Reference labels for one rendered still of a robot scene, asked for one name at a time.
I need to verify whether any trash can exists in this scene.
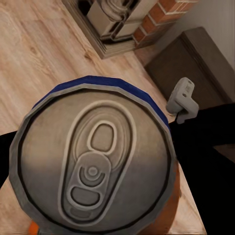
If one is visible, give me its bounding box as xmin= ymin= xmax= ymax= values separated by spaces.
xmin=137 ymin=162 xmax=181 ymax=235

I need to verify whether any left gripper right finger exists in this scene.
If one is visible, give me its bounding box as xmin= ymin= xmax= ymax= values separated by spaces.
xmin=174 ymin=130 xmax=235 ymax=235

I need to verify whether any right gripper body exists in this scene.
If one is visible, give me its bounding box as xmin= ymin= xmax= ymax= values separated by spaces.
xmin=170 ymin=106 xmax=232 ymax=146

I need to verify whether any can of soda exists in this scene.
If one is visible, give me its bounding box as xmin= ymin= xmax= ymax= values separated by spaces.
xmin=28 ymin=222 xmax=51 ymax=235
xmin=9 ymin=75 xmax=178 ymax=235

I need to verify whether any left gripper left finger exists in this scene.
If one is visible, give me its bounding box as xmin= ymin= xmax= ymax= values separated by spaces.
xmin=0 ymin=131 xmax=17 ymax=188

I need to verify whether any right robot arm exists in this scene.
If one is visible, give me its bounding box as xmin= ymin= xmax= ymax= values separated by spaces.
xmin=165 ymin=77 xmax=235 ymax=146

